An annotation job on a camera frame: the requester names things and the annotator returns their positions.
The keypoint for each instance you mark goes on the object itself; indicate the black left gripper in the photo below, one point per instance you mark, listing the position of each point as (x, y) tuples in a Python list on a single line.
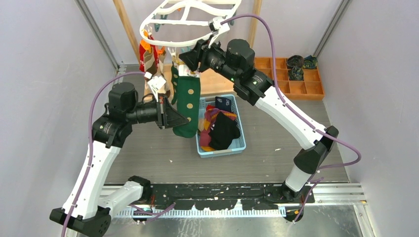
[(167, 116)]

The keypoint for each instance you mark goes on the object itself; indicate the white round clip hanger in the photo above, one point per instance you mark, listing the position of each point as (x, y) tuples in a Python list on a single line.
[(176, 13)]

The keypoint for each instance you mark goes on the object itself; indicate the purple striped sock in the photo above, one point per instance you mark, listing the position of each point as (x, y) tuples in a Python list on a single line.
[(204, 141), (212, 112)]

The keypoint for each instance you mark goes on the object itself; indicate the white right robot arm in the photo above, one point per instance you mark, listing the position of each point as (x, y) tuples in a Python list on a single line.
[(236, 64)]

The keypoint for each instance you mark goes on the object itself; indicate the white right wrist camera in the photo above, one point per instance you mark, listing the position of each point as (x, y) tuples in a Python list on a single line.
[(218, 28)]

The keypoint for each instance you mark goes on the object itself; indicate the green dotted sock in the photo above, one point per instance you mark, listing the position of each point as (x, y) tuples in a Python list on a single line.
[(174, 82), (189, 89)]

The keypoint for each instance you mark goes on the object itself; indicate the rolled dark sock middle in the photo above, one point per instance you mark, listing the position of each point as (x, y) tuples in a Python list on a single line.
[(296, 74)]

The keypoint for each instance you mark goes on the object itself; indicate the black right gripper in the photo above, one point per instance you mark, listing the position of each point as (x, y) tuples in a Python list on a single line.
[(191, 58)]

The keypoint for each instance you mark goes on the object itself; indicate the wooden hanger stand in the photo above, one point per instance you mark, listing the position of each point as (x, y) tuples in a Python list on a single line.
[(211, 82)]

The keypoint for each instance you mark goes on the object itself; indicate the beige brown-cuffed sock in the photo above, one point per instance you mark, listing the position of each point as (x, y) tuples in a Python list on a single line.
[(152, 65)]

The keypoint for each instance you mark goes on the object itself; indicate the rolled dark sock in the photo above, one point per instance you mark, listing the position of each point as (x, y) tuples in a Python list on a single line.
[(295, 61), (310, 62), (296, 74)]

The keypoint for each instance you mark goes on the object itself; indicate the rolled dark sock right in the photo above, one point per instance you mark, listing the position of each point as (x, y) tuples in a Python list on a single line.
[(310, 62)]

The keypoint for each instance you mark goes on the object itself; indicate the orange wooden compartment tray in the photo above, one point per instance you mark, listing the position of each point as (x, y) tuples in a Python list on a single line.
[(310, 88)]

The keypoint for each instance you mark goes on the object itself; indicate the green dotted sock front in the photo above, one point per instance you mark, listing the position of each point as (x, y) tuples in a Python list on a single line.
[(189, 89)]

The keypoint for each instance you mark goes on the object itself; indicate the rolled dark sock top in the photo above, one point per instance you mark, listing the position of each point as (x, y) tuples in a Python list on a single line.
[(295, 61)]

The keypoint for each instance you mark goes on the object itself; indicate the navy sock with white cuff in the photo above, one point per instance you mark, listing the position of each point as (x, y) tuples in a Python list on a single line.
[(223, 103)]

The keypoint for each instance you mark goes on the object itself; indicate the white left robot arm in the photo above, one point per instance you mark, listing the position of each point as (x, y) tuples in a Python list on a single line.
[(85, 211)]

